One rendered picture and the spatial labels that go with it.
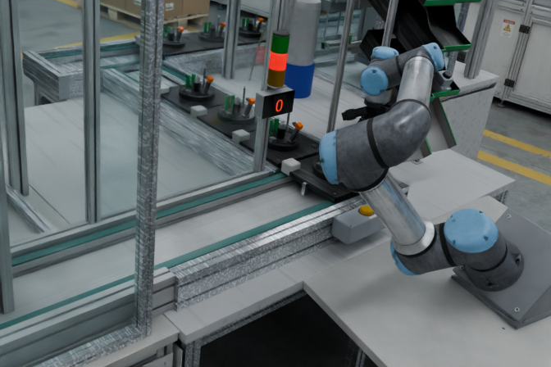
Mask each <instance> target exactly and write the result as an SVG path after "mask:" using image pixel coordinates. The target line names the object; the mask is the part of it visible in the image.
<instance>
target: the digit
mask: <svg viewBox="0 0 551 367"><path fill-rule="evenodd" d="M285 99H286V94H283V95H279V96H275V97H274V104H273V111H272V115H277V114H280V113H284V111H285Z"/></svg>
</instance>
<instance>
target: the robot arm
mask: <svg viewBox="0 0 551 367"><path fill-rule="evenodd" d="M443 68H444V57H443V54H442V52H441V50H440V48H439V45H438V44H437V43H429V44H427V45H422V46H421V47H419V48H415V49H413V50H411V51H408V52H405V53H402V54H398V51H397V50H395V49H393V48H388V47H376V48H374V49H373V52H372V55H371V63H370V64H369V66H368V67H367V68H366V69H365V70H364V71H363V72H362V76H361V78H360V86H361V88H362V91H363V92H364V93H365V94H364V98H365V99H364V104H365V105H367V106H364V107H360V108H358V109H348V110H346V111H345V112H343V113H341V114H342V117H343V120H347V121H349V120H354V119H357V118H356V117H359V116H361V118H360V119H359V121H358V122H357V123H356V124H353V125H349V126H346V127H343V128H341V129H335V131H332V132H330V133H328V134H325V135H324V136H323V137H322V138H321V141H320V145H319V155H320V161H321V167H322V169H323V172H324V175H325V177H326V179H327V180H328V181H329V183H331V184H339V183H341V182H343V184H344V185H345V186H346V188H347V189H349V190H350V191H352V192H355V193H360V195H361V196H362V198H363V199H364V200H365V201H366V203H367V204H368V206H369V207H370V208H371V209H372V210H373V211H374V213H375V214H376V216H377V217H378V218H379V219H380V221H381V222H382V224H383V225H384V226H385V227H386V228H387V229H388V231H389V232H390V234H391V235H392V238H391V240H390V251H391V255H392V257H393V259H394V260H395V264H396V265H397V267H398V268H399V270H400V271H401V272H403V273H404V274H406V275H421V274H424V273H428V272H432V271H436V270H442V269H447V268H450V267H454V266H458V265H465V270H466V272H467V276H468V278H469V279H470V280H471V281H472V282H473V283H474V284H475V285H476V286H477V287H478V288H480V289H483V290H486V291H489V292H497V291H501V290H504V289H506V288H509V287H511V286H512V285H513V284H514V283H515V282H516V281H517V280H518V279H519V278H520V276H521V273H522V271H523V265H524V262H523V257H522V254H521V252H520V251H519V249H518V248H517V246H516V245H515V244H514V243H513V242H511V241H510V240H508V239H506V238H503V237H502V235H501V233H500V232H499V231H498V229H497V226H496V224H495V223H494V222H493V221H492V219H491V218H490V217H489V216H487V214H486V213H484V212H482V211H479V210H477V209H472V208H466V209H461V210H459V211H455V212H454V213H452V214H451V216H450V217H449V218H447V220H446V222H443V223H440V224H432V223H431V221H430V220H429V219H427V218H426V217H424V216H419V214H418V213H417V211H416V210H415V208H414V207H413V205H412V204H411V202H410V201H409V200H408V198H407V197H406V195H405V194H404V193H403V191H402V189H401V188H400V187H399V186H398V184H397V183H396V181H395V180H394V178H393V177H392V175H391V174H390V172H389V168H390V167H393V166H396V165H399V164H401V163H403V162H405V161H406V160H407V159H408V158H409V157H411V156H412V155H413V154H414V153H415V152H416V151H417V149H418V148H419V147H420V146H421V145H422V143H423V142H424V140H425V139H426V136H427V134H428V133H429V130H430V126H431V112H430V109H429V103H430V91H431V85H432V79H433V74H434V72H437V71H438V70H442V69H443ZM399 84H400V87H399V91H398V96H397V101H396V103H395V104H394V105H393V106H392V105H390V104H389V101H390V97H391V93H392V88H393V87H394V86H396V85H399Z"/></svg>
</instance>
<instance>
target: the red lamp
mask: <svg viewBox="0 0 551 367"><path fill-rule="evenodd" d="M287 56H288V53H286V54H278V53H273V52H272V51H271V54H270V61H269V68H270V69H272V70H285V69H286V62H287Z"/></svg>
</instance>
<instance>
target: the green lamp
mask: <svg viewBox="0 0 551 367"><path fill-rule="evenodd" d="M288 49H289V37H279V36H275V35H274V34H272V40H271V51H272V52H273V53H278V54H286V53H287V52H288Z"/></svg>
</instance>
